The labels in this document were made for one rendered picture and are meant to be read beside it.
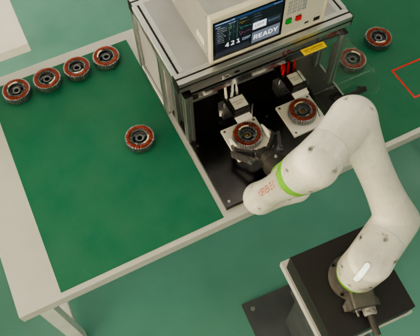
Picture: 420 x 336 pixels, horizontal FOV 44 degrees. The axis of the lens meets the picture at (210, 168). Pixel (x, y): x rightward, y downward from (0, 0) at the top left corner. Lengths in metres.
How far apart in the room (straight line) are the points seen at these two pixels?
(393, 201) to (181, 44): 0.86
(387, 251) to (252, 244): 1.21
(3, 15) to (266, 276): 1.61
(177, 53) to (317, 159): 0.76
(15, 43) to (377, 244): 1.27
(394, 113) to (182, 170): 0.87
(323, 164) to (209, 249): 1.48
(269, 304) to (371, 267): 1.10
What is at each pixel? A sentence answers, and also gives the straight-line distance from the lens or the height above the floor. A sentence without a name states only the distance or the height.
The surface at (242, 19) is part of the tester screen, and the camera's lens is 1.70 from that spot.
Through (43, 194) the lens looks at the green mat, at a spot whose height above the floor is 0.75.
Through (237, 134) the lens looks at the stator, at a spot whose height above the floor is 0.82.
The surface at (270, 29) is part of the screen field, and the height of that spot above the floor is 1.17.
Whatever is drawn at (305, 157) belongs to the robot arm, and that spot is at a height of 1.41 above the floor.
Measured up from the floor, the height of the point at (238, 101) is 0.92.
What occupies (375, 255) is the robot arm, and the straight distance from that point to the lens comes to 1.53.
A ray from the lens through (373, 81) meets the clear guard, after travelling 1.91.
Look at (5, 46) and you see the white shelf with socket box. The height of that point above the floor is 1.21.
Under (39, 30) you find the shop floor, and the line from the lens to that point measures 3.61.
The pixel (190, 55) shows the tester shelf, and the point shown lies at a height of 1.11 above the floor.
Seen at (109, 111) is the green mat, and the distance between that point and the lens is 2.15.
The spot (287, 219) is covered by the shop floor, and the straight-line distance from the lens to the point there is 2.72.
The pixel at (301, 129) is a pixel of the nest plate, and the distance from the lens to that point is 2.05.
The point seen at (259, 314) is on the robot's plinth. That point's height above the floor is 0.02.
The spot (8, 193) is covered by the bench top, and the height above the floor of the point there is 0.75.
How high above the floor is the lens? 2.48
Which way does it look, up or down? 61 degrees down
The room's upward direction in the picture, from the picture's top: 2 degrees counter-clockwise
